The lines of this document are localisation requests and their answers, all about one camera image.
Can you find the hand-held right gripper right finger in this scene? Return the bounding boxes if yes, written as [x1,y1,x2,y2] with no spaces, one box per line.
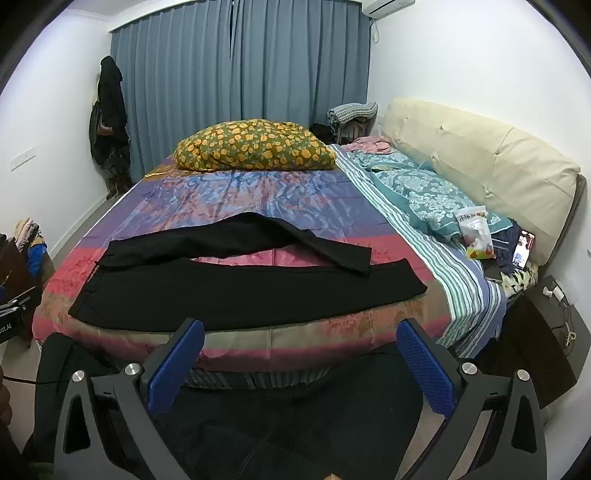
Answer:
[396,318,548,480]

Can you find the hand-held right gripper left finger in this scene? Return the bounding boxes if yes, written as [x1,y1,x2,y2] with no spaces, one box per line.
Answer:
[54,318,206,480]

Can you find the black pants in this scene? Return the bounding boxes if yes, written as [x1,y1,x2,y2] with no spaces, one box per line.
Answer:
[68,212,428,332]

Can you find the brown cabinet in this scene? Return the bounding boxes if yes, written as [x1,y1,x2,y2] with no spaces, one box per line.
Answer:
[0,234,42,342]

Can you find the pile of clothes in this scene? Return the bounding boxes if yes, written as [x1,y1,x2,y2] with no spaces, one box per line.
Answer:
[14,218,49,278]

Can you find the striped bed sheet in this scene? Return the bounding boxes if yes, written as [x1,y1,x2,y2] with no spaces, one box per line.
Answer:
[330,144,509,358]

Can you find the dark nightstand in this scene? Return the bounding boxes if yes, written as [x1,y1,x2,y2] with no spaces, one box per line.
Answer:
[480,276,591,409]

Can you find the dark blue cloth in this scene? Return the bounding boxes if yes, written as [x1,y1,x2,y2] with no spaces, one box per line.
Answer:
[492,226,522,278]

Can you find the clear snack bag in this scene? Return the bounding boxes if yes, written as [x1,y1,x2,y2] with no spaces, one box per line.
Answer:
[455,205,497,260]

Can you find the smartphone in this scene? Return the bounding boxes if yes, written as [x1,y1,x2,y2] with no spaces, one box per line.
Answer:
[512,232,536,270]

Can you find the teal floral pillow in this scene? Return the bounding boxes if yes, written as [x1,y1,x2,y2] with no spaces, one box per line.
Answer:
[342,150,513,241]

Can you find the pink and purple satin bedspread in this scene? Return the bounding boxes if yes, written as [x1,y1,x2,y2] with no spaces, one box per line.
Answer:
[31,168,444,374]

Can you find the cream padded headboard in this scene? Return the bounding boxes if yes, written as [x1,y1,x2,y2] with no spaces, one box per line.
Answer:
[382,97,581,267]

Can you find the dark hanging clothes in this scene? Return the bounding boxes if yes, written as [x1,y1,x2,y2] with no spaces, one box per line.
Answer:
[89,55,132,200]

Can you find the pink cloth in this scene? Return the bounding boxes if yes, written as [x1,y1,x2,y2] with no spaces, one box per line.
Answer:
[342,136,395,155]

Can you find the yellow floral pillow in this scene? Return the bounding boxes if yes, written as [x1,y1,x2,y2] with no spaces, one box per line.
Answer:
[175,119,337,172]

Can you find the chair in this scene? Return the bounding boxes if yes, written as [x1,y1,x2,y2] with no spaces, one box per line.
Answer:
[337,117,370,144]

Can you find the grey checked towel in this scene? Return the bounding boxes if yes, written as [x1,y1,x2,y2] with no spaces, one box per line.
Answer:
[328,102,378,126]

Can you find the blue-grey curtain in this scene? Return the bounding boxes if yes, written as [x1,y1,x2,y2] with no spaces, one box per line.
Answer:
[110,0,372,183]

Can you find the white air conditioner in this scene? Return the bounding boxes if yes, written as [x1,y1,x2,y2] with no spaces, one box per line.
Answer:
[361,0,398,19]

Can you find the black cable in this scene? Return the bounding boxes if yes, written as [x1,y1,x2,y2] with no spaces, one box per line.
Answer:
[2,376,70,387]

